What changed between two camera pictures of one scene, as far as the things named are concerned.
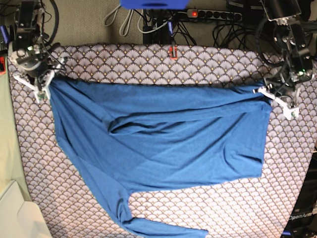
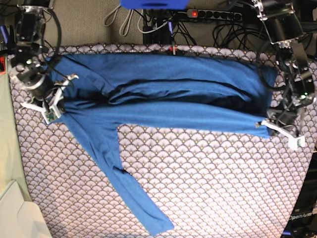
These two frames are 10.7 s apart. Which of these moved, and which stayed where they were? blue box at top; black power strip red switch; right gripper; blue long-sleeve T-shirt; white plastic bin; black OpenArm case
Moved: blue long-sleeve T-shirt; right gripper
Stayed: black power strip red switch; black OpenArm case; white plastic bin; blue box at top
